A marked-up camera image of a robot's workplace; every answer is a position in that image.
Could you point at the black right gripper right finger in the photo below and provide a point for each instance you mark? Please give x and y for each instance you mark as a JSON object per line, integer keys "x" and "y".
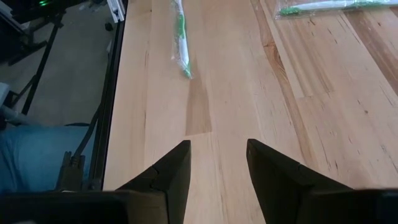
{"x": 273, "y": 186}

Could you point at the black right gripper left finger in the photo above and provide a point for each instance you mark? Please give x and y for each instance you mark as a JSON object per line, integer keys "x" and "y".
{"x": 174, "y": 186}

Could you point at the green white toothbrush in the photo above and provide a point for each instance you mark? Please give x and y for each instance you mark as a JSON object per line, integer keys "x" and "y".
{"x": 182, "y": 46}
{"x": 326, "y": 5}

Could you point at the black floor stand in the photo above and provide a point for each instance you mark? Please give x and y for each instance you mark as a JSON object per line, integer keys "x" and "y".
{"x": 62, "y": 7}

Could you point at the small black depth camera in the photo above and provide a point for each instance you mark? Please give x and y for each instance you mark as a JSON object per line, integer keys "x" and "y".
{"x": 71, "y": 174}

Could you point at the black aluminium table frame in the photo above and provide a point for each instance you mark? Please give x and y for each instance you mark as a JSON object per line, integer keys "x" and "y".
{"x": 107, "y": 102}

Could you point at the silver aluminium bracket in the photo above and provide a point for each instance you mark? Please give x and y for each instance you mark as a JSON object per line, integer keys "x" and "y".
{"x": 115, "y": 11}

